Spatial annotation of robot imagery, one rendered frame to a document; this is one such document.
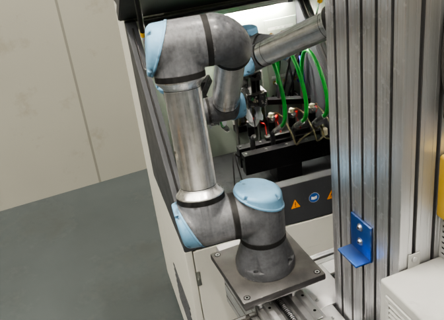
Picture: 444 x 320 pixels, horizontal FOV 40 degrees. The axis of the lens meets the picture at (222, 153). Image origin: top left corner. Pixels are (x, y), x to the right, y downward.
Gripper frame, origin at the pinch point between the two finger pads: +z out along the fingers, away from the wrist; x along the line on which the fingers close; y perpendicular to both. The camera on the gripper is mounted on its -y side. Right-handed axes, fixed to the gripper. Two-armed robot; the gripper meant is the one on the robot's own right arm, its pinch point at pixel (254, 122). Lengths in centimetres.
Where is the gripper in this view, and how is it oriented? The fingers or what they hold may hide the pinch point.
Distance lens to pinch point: 215.4
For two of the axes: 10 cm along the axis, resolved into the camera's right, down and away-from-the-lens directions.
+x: 9.5, -2.3, 2.0
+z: 1.2, 8.8, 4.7
